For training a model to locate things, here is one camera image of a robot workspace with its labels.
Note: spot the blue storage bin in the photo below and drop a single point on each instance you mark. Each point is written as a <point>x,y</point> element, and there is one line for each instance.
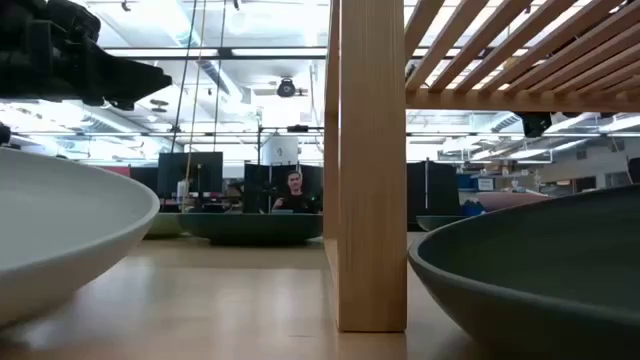
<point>467,181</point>

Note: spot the person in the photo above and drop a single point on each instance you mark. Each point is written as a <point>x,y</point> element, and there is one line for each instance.
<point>295,200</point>

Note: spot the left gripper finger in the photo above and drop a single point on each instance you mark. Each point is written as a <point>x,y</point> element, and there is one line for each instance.
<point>125,80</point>

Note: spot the black overhead frame bar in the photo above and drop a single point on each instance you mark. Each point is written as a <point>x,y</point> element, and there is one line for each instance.
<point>225,52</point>

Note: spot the black partition panel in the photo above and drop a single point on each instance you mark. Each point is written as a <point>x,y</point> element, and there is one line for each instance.
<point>440,190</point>
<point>260,185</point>

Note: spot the red cloth partition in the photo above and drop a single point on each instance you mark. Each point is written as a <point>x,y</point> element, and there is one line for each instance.
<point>117,171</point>

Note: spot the white plate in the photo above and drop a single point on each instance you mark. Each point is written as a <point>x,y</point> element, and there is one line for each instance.
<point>60,215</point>

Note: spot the light green plate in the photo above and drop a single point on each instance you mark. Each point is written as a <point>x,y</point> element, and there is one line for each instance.
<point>165,226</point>

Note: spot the black round hanging camera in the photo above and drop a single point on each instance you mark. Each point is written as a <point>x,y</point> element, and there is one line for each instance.
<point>286,88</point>

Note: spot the wooden slatted shelf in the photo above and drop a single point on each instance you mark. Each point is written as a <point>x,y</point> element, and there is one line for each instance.
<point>372,175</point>

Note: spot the dark green plate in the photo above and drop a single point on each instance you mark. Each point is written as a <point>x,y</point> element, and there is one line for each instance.
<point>437,222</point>
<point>525,260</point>

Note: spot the purple plate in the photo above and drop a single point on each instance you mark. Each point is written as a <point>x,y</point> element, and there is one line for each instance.
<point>505,201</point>

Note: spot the dark green bowl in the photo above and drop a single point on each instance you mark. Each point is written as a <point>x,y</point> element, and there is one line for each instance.
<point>250,229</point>

